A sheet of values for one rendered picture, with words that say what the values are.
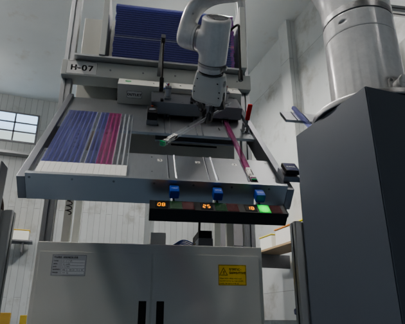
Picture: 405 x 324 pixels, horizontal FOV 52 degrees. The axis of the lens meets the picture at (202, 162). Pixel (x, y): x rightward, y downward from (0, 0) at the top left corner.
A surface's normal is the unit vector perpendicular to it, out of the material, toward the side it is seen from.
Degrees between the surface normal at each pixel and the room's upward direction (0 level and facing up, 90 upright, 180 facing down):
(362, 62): 90
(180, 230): 90
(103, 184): 136
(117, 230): 90
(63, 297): 90
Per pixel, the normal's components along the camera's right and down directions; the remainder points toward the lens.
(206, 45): -0.47, 0.47
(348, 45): -0.62, -0.28
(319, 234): -0.94, -0.12
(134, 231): 0.34, -0.33
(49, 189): 0.11, 0.43
